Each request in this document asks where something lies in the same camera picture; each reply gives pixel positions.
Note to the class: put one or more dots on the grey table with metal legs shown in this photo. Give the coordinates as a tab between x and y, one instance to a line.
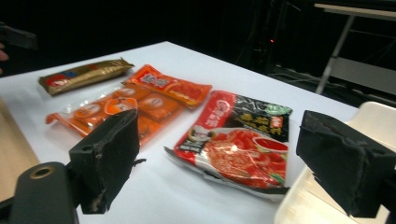
358	70

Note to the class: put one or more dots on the gold snack packet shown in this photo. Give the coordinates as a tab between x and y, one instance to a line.
84	75

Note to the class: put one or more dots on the orange-red seasoning packet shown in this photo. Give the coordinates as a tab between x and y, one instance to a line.
174	87

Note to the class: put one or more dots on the white plastic container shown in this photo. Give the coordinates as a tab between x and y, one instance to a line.
311	205

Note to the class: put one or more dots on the clear bag of orange blocks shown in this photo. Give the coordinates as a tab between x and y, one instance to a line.
155	107

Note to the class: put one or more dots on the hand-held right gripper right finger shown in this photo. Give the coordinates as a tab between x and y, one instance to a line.
342	165

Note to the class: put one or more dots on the red and black soup base packet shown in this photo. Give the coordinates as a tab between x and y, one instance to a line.
236	146

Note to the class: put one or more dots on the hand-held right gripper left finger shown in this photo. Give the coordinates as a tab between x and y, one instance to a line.
107	155

